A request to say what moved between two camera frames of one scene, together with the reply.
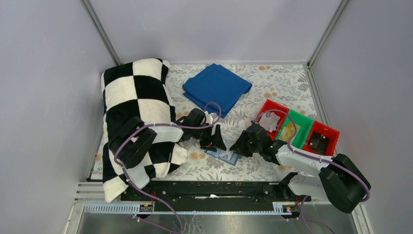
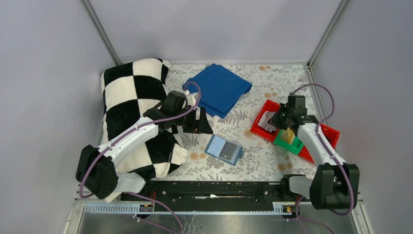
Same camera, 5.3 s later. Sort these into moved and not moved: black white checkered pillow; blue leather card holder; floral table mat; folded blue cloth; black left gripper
Moved: black left gripper
Not moved: floral table mat; blue leather card holder; folded blue cloth; black white checkered pillow
